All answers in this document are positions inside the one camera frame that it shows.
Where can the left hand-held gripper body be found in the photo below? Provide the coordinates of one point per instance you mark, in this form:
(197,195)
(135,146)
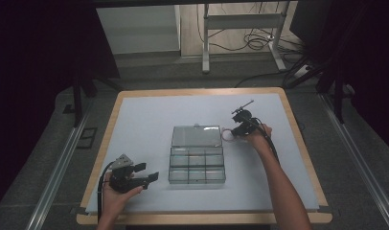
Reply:
(124,180)

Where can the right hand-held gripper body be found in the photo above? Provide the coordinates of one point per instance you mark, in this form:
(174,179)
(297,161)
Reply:
(245,119)

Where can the red rubber band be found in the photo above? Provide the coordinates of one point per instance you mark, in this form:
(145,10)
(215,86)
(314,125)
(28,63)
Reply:
(224,138)

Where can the clear plastic compartment box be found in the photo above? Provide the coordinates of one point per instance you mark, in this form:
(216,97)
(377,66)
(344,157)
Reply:
(197,159)

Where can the person's left hand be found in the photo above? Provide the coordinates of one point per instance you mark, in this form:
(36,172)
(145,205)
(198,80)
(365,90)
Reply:
(117,201)

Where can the person's right hand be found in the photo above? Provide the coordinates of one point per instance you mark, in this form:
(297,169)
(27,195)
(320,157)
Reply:
(261,137)

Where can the white table mat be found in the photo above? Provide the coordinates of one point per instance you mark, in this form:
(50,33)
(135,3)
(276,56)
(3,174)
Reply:
(157,115)

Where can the white power strip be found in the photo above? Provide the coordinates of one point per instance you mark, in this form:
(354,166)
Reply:
(302,72)

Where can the dark metal stand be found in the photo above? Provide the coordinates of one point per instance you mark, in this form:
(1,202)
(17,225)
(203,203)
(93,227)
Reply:
(77,102)
(338,99)

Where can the grey cabinet panel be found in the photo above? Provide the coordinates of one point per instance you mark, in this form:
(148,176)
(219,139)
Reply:
(138,28)

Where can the aluminium floor rail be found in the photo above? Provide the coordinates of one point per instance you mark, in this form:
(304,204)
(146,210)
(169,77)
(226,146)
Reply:
(358,159)
(55,179)

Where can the white metal desk frame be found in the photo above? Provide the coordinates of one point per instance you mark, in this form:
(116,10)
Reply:
(240,21)

